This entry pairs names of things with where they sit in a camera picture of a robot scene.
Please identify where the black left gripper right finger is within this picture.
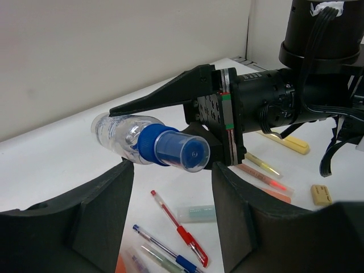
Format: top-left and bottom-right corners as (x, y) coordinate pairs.
(212, 162), (363, 272)

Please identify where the yellow highlighter marker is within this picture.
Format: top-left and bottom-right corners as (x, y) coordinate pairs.
(257, 131), (310, 155)

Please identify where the aluminium table rail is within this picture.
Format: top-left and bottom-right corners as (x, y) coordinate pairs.
(232, 56), (267, 72)

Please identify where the yellow eraser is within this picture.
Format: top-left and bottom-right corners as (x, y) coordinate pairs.
(311, 185), (332, 206)

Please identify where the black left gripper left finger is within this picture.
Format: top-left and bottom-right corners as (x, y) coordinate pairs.
(1, 161), (134, 272)

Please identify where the orange round divided organizer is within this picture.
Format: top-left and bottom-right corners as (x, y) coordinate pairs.
(115, 254), (127, 273)

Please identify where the red gel pen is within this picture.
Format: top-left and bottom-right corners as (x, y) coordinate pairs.
(150, 190), (209, 268)

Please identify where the slim yellow highlighter pen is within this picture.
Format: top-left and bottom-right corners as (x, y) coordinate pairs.
(245, 152), (282, 177)

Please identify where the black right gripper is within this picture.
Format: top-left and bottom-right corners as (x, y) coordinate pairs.
(109, 64), (296, 170)

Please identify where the green slim pen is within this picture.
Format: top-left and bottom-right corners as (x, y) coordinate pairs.
(140, 244), (184, 273)

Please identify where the clear glue bottle blue cap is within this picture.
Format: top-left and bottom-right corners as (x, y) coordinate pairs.
(91, 113), (210, 173)

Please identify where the green highlighter marker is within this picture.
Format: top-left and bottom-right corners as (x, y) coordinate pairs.
(177, 205), (217, 223)

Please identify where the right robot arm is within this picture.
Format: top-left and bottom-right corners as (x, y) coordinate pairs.
(109, 1), (363, 177)

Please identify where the blue gel pen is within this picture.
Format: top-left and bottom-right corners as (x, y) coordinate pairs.
(133, 224), (203, 273)

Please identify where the slim orange highlighter pen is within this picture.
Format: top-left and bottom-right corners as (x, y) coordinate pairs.
(237, 164), (294, 196)

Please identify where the orange highlighter marker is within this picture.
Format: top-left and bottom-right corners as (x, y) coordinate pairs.
(259, 187), (291, 204)

